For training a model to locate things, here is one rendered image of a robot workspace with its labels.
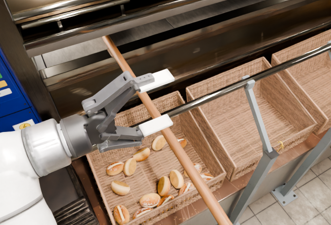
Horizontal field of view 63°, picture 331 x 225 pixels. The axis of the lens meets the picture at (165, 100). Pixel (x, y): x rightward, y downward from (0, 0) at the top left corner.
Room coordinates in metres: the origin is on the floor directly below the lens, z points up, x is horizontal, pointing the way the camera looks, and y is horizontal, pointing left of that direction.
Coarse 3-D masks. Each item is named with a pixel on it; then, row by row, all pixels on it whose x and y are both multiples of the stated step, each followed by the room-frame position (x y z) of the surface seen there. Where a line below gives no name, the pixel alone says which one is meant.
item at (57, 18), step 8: (120, 0) 0.80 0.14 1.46; (128, 0) 0.81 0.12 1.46; (88, 8) 0.75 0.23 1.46; (96, 8) 0.76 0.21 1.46; (104, 8) 0.77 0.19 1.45; (120, 8) 0.80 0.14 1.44; (56, 16) 0.71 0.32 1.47; (64, 16) 0.71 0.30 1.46; (72, 16) 0.72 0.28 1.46; (24, 24) 0.67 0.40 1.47; (32, 24) 0.67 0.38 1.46; (40, 24) 0.68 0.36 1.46
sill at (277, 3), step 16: (272, 0) 1.33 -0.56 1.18; (288, 0) 1.33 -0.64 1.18; (304, 0) 1.40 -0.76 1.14; (224, 16) 1.18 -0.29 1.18; (240, 16) 1.18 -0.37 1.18; (256, 16) 1.23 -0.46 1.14; (176, 32) 1.04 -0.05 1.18; (192, 32) 1.05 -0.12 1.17; (128, 48) 0.93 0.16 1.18; (144, 48) 0.94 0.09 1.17; (160, 48) 0.97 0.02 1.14; (64, 64) 0.82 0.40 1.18; (80, 64) 0.82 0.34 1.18; (96, 64) 0.84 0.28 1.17; (48, 80) 0.75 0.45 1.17; (64, 80) 0.77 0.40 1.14
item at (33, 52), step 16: (144, 0) 0.93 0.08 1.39; (160, 0) 0.92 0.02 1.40; (208, 0) 0.90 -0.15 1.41; (80, 16) 0.83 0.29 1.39; (96, 16) 0.82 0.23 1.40; (112, 16) 0.81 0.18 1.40; (160, 16) 0.81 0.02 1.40; (32, 32) 0.73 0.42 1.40; (48, 32) 0.72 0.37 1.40; (96, 32) 0.71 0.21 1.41; (112, 32) 0.73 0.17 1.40; (32, 48) 0.62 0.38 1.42; (48, 48) 0.64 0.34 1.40
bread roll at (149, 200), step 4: (144, 196) 0.50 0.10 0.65; (148, 196) 0.50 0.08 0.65; (152, 196) 0.50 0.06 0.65; (156, 196) 0.50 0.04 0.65; (140, 200) 0.49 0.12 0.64; (144, 200) 0.48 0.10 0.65; (148, 200) 0.48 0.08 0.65; (152, 200) 0.48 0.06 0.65; (156, 200) 0.48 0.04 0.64; (140, 204) 0.47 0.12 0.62; (144, 204) 0.47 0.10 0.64; (148, 204) 0.47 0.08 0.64; (152, 204) 0.47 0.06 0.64; (156, 204) 0.47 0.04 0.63
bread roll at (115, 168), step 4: (112, 164) 0.67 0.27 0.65; (116, 164) 0.67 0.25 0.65; (120, 164) 0.67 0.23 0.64; (108, 168) 0.65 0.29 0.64; (112, 168) 0.65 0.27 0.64; (116, 168) 0.65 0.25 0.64; (120, 168) 0.65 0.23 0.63; (108, 172) 0.63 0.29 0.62; (112, 172) 0.63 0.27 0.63; (116, 172) 0.64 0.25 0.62
